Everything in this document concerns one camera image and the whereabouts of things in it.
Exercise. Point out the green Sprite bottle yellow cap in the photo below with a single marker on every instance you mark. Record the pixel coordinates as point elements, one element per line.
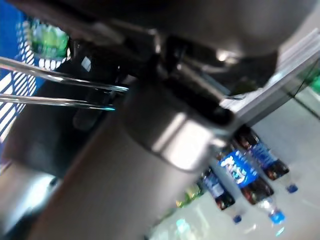
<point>50,40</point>

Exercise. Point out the dark robot left hand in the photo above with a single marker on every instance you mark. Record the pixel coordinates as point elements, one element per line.
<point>162,140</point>

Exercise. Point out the green drink can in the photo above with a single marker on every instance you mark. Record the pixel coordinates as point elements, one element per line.
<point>187,200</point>

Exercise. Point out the Pepsi cola bottle blue cap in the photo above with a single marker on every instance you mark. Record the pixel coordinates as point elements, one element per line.
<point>217,190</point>
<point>272,162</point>
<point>240,172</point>

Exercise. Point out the dark metal shelf board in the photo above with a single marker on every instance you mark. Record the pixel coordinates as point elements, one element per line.
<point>275,95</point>

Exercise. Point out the blue plastic shopping basket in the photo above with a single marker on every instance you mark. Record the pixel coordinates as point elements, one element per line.
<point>7,37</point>

